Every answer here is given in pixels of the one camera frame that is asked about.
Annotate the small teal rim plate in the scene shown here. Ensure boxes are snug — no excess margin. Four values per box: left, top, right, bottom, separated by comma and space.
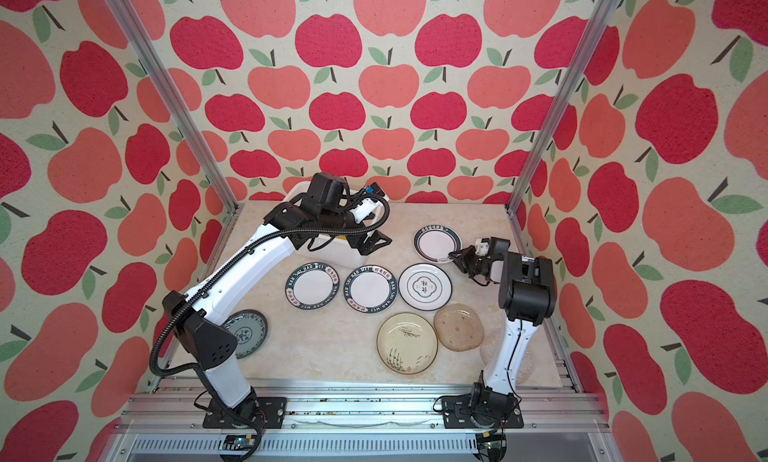
413, 224, 462, 264

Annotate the teal rim lettered plate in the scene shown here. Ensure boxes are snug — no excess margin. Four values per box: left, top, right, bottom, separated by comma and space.
285, 262, 340, 311
343, 265, 398, 314

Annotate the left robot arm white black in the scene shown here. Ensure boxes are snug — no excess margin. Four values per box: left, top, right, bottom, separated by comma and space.
149, 193, 390, 409

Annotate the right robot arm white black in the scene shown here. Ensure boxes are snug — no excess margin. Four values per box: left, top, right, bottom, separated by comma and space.
448, 237, 556, 395

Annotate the white plastic bin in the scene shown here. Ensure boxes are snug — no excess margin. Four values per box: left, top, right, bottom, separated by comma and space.
284, 180, 384, 269

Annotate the brown glass plate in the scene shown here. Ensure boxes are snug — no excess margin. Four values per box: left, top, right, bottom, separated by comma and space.
433, 303, 485, 352

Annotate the cream plate with plant drawing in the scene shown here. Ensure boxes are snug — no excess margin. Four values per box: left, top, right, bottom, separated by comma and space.
376, 312, 439, 375

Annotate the blue patterned plate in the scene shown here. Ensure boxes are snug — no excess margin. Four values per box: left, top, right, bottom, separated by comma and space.
223, 309, 269, 359

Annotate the black corrugated cable conduit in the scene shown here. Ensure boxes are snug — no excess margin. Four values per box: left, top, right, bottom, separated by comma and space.
148, 188, 391, 379

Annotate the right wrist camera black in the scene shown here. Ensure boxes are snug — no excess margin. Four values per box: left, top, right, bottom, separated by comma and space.
487, 236, 511, 261

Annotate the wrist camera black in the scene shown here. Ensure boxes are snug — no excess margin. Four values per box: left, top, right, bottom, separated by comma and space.
487, 236, 511, 261
301, 172, 349, 217

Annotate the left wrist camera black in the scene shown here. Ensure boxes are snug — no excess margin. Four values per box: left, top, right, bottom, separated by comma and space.
301, 172, 349, 217

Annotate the white plate with black ring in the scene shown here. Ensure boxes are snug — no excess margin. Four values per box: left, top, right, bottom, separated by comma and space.
398, 263, 453, 311

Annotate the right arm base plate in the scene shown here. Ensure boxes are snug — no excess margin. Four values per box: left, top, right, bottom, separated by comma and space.
437, 392, 525, 431

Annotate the aluminium front rail frame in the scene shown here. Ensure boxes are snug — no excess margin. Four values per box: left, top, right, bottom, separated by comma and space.
98, 377, 620, 461

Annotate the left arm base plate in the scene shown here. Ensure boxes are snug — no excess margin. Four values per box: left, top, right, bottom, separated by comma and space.
202, 396, 287, 429

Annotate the aluminium frame post right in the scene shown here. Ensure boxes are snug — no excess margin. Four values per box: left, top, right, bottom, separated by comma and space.
507, 0, 620, 222

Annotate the aluminium frame post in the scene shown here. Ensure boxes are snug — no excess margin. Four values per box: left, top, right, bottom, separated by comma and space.
105, 0, 238, 214
507, 0, 620, 222

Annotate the aluminium frame post left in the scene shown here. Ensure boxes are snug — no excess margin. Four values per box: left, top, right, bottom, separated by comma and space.
105, 0, 238, 214

